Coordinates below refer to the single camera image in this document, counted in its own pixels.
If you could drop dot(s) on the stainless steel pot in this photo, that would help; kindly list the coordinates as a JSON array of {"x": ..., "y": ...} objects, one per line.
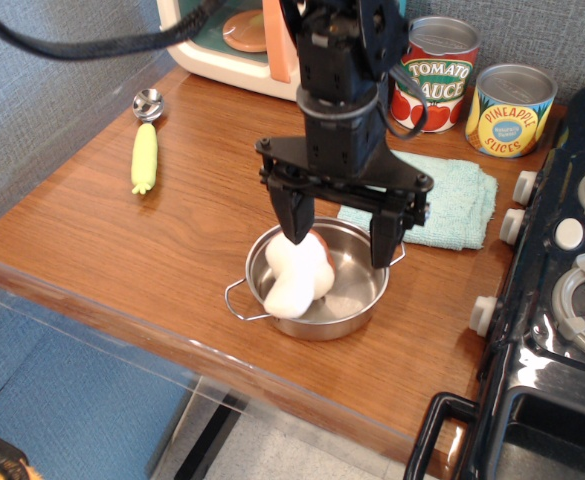
[{"x": 346, "y": 307}]

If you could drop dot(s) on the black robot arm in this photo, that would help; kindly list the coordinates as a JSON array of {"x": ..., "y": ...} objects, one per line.
[{"x": 347, "y": 52}]

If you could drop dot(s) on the black toy stove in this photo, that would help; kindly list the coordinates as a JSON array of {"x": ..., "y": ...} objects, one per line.
[{"x": 528, "y": 421}]

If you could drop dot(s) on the teal toy microwave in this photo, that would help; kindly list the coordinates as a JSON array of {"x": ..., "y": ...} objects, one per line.
[{"x": 245, "y": 44}]

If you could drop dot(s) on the tomato sauce can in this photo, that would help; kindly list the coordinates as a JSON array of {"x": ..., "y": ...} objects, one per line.
[{"x": 440, "y": 59}]

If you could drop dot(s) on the light teal folded cloth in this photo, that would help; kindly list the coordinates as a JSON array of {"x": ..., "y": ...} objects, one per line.
[{"x": 462, "y": 203}]

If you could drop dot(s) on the white stove knob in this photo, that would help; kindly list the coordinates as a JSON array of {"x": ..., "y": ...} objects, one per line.
[
  {"x": 511, "y": 225},
  {"x": 481, "y": 314},
  {"x": 524, "y": 186}
]

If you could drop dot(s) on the spoon with yellow-green handle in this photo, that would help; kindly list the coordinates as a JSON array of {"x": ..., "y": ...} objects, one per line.
[{"x": 148, "y": 105}]

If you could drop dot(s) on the pineapple slices can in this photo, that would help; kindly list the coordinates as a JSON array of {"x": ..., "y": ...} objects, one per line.
[{"x": 509, "y": 109}]

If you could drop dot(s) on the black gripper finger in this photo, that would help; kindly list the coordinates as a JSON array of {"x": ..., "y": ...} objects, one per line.
[
  {"x": 387, "y": 229},
  {"x": 293, "y": 204}
]

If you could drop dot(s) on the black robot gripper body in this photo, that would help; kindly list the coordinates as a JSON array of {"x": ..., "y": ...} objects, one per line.
[{"x": 344, "y": 154}]

